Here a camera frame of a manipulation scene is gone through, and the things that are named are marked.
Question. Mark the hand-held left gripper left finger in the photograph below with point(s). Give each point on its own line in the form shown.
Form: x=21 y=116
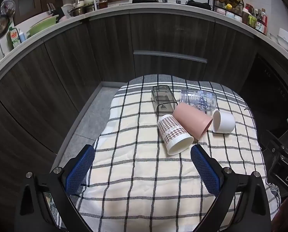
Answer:
x=81 y=169

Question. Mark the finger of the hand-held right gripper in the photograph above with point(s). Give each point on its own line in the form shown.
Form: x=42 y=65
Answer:
x=278 y=141

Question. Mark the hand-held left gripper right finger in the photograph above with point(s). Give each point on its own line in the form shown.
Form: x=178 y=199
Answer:
x=205 y=171

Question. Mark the houndstooth patterned white cup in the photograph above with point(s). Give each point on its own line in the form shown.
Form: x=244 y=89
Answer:
x=172 y=133

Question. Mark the plain white cup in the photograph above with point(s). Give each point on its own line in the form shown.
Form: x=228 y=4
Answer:
x=224 y=122

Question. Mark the pink cup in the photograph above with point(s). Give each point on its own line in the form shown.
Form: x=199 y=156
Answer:
x=191 y=119

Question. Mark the clear printed glass cup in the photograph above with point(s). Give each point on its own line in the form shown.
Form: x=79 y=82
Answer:
x=199 y=100

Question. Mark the grey transparent square cup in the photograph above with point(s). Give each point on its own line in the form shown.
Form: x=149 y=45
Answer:
x=162 y=98

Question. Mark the black built-in appliance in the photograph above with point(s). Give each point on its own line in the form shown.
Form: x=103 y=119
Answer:
x=267 y=89

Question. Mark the checked white cloth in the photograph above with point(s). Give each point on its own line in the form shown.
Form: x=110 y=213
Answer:
x=134 y=154

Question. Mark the stack of white bowls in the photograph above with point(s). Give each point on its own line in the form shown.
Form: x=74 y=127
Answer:
x=282 y=40

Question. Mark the red label sauce bottle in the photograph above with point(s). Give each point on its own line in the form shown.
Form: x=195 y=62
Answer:
x=261 y=23

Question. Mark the blue white bottle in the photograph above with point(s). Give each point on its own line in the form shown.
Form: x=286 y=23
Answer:
x=22 y=35

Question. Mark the green dish soap bottle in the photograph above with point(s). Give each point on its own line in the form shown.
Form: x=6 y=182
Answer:
x=13 y=38

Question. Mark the green plastic basin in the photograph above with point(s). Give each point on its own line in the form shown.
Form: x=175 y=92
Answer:
x=42 y=25

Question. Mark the black cloth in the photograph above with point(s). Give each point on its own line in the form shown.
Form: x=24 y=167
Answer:
x=198 y=4

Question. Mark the steel pot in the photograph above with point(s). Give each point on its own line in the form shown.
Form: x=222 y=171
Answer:
x=82 y=10

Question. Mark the knife block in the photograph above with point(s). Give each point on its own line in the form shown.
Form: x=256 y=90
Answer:
x=54 y=10

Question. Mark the red lidded jar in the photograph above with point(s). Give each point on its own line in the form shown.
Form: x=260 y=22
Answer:
x=103 y=3

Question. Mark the hanging metal strainer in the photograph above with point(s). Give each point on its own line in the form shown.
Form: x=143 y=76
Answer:
x=8 y=7

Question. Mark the black gas stove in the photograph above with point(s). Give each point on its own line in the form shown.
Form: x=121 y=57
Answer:
x=145 y=0

